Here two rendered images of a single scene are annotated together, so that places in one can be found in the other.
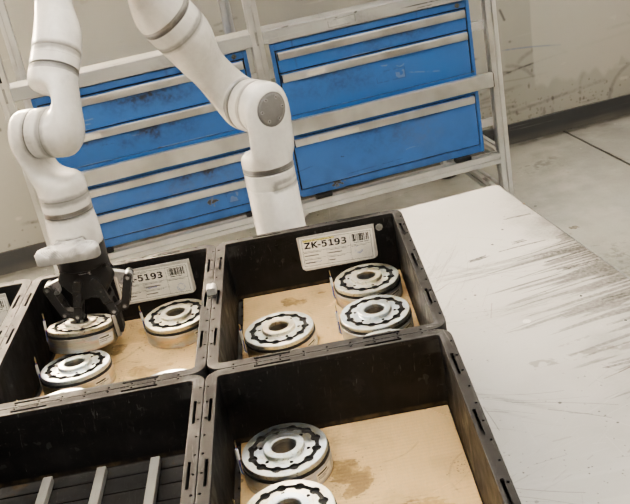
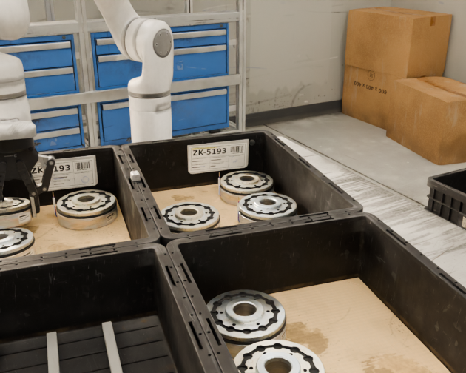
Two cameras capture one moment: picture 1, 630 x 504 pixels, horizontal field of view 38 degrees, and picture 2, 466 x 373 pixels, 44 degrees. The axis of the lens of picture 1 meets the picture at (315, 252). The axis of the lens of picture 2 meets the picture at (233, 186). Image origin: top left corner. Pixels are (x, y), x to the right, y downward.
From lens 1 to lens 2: 48 cm
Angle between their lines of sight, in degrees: 17
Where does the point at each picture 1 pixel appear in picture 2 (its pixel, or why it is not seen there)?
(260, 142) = (151, 69)
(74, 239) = (9, 120)
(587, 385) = not seen: hidden behind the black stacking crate
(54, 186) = not seen: outside the picture
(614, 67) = (296, 87)
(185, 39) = not seen: outside the picture
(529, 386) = not seen: hidden behind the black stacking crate
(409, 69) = (186, 64)
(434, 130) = (198, 109)
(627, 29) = (305, 64)
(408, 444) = (342, 308)
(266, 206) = (147, 123)
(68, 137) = (18, 19)
